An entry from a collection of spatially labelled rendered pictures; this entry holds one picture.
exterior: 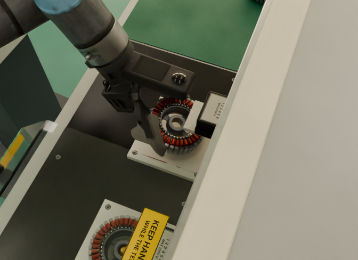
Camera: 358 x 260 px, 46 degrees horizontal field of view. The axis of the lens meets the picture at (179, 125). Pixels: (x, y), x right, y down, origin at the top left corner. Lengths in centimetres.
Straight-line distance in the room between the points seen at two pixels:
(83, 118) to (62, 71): 109
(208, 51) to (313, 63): 75
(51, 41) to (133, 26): 108
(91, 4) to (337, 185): 47
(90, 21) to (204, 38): 45
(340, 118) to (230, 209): 8
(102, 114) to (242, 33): 39
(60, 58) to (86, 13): 140
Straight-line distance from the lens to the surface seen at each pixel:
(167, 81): 66
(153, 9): 107
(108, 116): 87
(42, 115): 147
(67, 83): 191
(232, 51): 99
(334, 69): 25
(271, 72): 23
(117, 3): 219
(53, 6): 61
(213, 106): 69
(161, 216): 46
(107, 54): 64
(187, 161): 79
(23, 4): 69
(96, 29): 62
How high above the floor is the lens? 150
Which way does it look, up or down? 60 degrees down
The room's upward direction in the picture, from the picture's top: straight up
